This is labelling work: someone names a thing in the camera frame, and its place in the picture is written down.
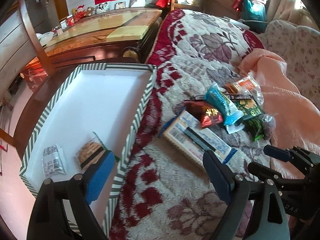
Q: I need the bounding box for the clear bag of dates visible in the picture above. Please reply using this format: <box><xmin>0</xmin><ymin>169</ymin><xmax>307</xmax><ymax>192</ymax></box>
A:
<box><xmin>260</xmin><ymin>114</ymin><xmax>276</xmax><ymax>140</ymax></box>

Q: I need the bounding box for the brown Nescafe coffee stick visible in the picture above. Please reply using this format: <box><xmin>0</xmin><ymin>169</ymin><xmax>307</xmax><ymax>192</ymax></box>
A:
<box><xmin>191</xmin><ymin>93</ymin><xmax>254</xmax><ymax>101</ymax></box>

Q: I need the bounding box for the teal bag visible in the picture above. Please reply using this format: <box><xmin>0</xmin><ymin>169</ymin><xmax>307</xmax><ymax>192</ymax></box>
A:
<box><xmin>241</xmin><ymin>0</ymin><xmax>268</xmax><ymax>34</ymax></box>

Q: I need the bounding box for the orange cracker packet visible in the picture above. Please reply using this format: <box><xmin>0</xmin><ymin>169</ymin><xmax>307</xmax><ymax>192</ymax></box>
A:
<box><xmin>225</xmin><ymin>74</ymin><xmax>260</xmax><ymax>94</ymax></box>

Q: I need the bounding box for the peach pink blanket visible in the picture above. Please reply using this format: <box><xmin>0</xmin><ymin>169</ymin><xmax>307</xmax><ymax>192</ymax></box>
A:
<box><xmin>237</xmin><ymin>48</ymin><xmax>320</xmax><ymax>181</ymax></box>

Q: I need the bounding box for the bright green snack packet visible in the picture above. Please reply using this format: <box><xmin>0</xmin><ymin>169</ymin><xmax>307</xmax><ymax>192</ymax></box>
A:
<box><xmin>244</xmin><ymin>118</ymin><xmax>264</xmax><ymax>141</ymax></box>

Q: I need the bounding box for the white strawberry snack packet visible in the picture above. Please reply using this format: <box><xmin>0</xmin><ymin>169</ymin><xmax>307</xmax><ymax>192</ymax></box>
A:
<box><xmin>42</xmin><ymin>144</ymin><xmax>67</xmax><ymax>178</ymax></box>

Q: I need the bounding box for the wooden marble-top table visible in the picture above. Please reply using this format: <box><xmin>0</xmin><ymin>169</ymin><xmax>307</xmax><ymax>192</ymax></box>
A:
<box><xmin>44</xmin><ymin>8</ymin><xmax>162</xmax><ymax>68</ymax></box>

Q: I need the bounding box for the green striped white box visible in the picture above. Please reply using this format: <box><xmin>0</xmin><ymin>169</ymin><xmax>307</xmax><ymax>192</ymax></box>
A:
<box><xmin>20</xmin><ymin>63</ymin><xmax>157</xmax><ymax>234</ymax></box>

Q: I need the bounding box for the red floral fleece blanket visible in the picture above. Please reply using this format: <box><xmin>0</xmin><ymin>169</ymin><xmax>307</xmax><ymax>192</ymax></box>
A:
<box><xmin>109</xmin><ymin>9</ymin><xmax>263</xmax><ymax>239</ymax></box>

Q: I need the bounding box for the santa figurine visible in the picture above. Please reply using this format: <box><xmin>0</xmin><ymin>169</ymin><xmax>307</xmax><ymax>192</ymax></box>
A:
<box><xmin>74</xmin><ymin>5</ymin><xmax>86</xmax><ymax>22</ymax></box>

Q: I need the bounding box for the long white cracker pack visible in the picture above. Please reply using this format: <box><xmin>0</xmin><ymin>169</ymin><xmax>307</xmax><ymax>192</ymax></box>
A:
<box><xmin>159</xmin><ymin>110</ymin><xmax>237</xmax><ymax>168</ymax></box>

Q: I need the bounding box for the clear bag of nuts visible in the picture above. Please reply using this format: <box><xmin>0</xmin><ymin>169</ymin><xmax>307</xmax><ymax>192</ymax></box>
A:
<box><xmin>250</xmin><ymin>86</ymin><xmax>264</xmax><ymax>107</ymax></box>

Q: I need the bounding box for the wooden chair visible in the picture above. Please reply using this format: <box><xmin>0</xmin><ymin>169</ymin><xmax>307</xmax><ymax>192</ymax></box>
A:
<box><xmin>0</xmin><ymin>0</ymin><xmax>141</xmax><ymax>151</ymax></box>

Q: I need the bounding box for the brown wafer clear packet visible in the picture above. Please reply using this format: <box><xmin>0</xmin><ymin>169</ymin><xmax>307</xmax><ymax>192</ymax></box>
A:
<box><xmin>76</xmin><ymin>132</ymin><xmax>120</xmax><ymax>171</ymax></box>

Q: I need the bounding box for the dark green cracker packet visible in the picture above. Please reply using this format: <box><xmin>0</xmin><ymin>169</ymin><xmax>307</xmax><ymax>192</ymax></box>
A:
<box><xmin>234</xmin><ymin>99</ymin><xmax>265</xmax><ymax>124</ymax></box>

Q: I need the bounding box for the blue milk sachima packet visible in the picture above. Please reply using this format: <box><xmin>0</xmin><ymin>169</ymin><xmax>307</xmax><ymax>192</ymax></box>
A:
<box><xmin>204</xmin><ymin>82</ymin><xmax>244</xmax><ymax>126</ymax></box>

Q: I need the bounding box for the floral sofa back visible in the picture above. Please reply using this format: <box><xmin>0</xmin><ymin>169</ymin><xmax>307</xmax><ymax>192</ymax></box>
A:
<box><xmin>258</xmin><ymin>20</ymin><xmax>320</xmax><ymax>107</ymax></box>

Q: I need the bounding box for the red snack packet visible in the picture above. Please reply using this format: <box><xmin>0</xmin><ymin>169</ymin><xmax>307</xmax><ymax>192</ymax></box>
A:
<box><xmin>185</xmin><ymin>101</ymin><xmax>223</xmax><ymax>128</ymax></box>

